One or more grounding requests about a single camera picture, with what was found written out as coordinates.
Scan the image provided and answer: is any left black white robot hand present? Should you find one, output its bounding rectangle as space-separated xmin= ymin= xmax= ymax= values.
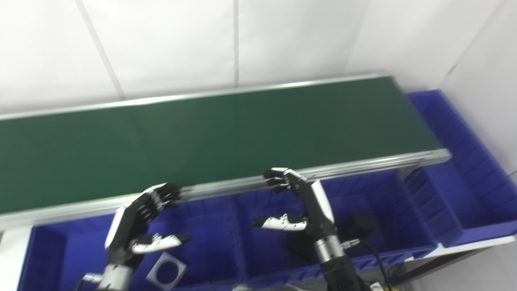
xmin=104 ymin=183 xmax=191 ymax=267

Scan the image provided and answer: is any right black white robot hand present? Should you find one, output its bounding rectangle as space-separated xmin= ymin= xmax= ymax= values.
xmin=252 ymin=167 xmax=336 ymax=243

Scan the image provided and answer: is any white square part with hole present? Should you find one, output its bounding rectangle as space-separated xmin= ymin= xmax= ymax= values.
xmin=145 ymin=251 xmax=187 ymax=290

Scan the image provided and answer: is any blue plastic bin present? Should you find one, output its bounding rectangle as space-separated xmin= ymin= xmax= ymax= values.
xmin=18 ymin=194 xmax=247 ymax=291
xmin=234 ymin=169 xmax=439 ymax=279
xmin=398 ymin=90 xmax=517 ymax=248

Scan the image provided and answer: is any aluminium conveyor support leg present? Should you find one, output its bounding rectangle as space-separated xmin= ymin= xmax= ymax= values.
xmin=398 ymin=165 xmax=425 ymax=182

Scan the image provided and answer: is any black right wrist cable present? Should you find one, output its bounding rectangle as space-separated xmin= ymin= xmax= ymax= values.
xmin=343 ymin=238 xmax=390 ymax=291

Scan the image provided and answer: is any green conveyor belt aluminium frame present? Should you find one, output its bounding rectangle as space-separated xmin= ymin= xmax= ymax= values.
xmin=0 ymin=74 xmax=452 ymax=231

